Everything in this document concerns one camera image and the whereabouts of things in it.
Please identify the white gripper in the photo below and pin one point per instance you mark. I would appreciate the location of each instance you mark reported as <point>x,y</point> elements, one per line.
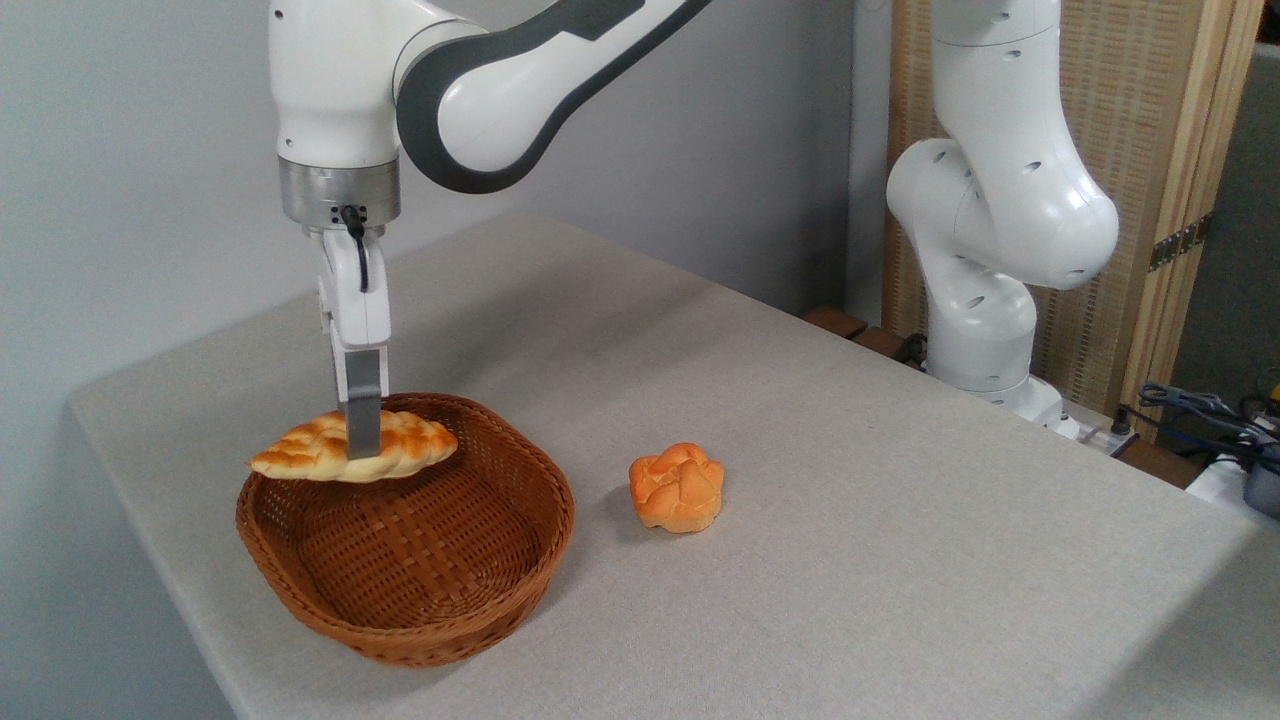
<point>355,315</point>

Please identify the long braided bread loaf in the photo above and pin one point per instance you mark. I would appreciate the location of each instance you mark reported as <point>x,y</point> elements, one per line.
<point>310,450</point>

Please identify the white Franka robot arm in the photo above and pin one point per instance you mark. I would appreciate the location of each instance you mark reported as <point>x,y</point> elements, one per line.
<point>1000,210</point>

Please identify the brown wicker basket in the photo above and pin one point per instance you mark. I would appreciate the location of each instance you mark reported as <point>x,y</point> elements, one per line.
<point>420,570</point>

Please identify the round orange bread bun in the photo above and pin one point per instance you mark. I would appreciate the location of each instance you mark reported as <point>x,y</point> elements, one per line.
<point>678,488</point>

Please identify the brown wooden block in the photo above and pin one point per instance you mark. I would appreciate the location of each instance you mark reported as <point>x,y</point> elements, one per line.
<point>836,322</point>
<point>880,343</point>

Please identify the white power strip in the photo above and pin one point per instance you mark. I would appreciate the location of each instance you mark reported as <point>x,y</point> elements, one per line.
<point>1095,438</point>

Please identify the black power plug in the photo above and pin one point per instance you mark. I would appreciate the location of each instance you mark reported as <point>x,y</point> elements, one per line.
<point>1122,420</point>

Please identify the brass screen hinge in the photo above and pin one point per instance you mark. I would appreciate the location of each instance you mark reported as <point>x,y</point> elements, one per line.
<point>1180,242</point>

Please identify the wooden rattan folding screen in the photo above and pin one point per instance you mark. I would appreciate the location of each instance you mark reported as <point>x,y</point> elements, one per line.
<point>1150,130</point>

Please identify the grey device box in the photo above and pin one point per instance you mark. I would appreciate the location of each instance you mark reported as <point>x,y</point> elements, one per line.
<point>1264,492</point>

